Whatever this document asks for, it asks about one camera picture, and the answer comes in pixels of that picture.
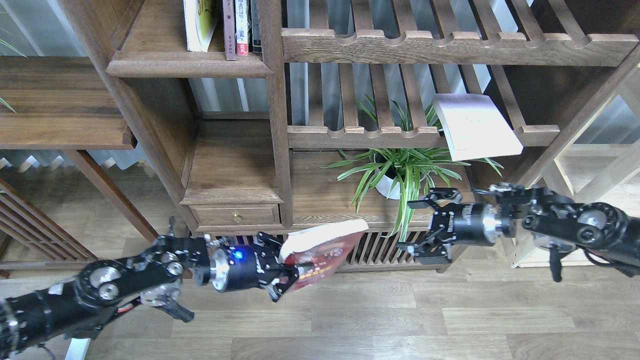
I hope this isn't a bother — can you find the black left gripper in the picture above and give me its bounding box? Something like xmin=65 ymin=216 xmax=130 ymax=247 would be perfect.
xmin=210 ymin=231 xmax=300 ymax=303

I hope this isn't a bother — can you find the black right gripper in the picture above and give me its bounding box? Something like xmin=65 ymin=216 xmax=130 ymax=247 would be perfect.
xmin=397 ymin=187 xmax=503 ymax=265

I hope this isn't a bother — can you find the red cover book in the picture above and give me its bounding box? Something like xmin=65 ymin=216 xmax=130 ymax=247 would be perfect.
xmin=279 ymin=219 xmax=369 ymax=291

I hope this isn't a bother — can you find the white and yellow book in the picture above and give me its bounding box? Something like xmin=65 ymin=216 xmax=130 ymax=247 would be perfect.
xmin=183 ymin=0 xmax=220 ymax=52

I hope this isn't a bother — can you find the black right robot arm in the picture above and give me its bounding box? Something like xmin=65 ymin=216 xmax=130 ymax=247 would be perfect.
xmin=397 ymin=182 xmax=640 ymax=283

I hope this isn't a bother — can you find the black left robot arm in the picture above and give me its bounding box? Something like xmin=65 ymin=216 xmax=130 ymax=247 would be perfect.
xmin=0 ymin=232 xmax=300 ymax=359

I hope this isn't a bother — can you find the light wooden shelf unit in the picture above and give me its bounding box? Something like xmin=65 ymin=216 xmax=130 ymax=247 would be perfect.
xmin=494 ymin=65 xmax=640 ymax=269

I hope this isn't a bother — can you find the small wooden drawer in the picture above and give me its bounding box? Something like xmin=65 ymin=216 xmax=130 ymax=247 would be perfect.
xmin=190 ymin=203 xmax=280 ymax=227

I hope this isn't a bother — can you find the green spider plant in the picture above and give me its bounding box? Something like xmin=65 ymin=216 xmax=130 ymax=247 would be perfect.
xmin=320 ymin=94 xmax=505 ymax=243

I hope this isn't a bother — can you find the right slatted cabinet door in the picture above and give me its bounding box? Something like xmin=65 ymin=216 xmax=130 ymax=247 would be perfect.
xmin=338 ymin=228 xmax=451 ymax=273

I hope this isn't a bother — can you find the white plant pot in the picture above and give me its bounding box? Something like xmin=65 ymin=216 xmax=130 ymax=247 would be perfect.
xmin=372 ymin=148 xmax=426 ymax=201

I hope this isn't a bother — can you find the pale pink book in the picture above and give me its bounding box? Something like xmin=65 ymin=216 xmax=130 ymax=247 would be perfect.
xmin=432 ymin=93 xmax=523 ymax=161

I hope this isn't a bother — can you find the dark wooden bookshelf cabinet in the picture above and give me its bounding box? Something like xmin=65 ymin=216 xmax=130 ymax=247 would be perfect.
xmin=55 ymin=0 xmax=640 ymax=275

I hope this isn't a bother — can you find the white metal leg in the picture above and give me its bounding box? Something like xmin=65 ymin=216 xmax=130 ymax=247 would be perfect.
xmin=64 ymin=338 xmax=91 ymax=360

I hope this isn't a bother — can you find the dark upright book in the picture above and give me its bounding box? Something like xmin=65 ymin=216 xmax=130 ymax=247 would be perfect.
xmin=249 ymin=0 xmax=263 ymax=54

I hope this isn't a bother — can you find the red white upright book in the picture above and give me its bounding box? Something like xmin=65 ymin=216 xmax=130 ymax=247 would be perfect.
xmin=234 ymin=0 xmax=250 ymax=57

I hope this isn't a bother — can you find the maroon upright book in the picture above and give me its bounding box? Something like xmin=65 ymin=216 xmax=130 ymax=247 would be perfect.
xmin=221 ymin=0 xmax=237 ymax=61

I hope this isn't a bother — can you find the dark wooden side table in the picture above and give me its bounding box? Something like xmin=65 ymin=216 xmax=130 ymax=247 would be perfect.
xmin=0 ymin=55 xmax=158 ymax=279

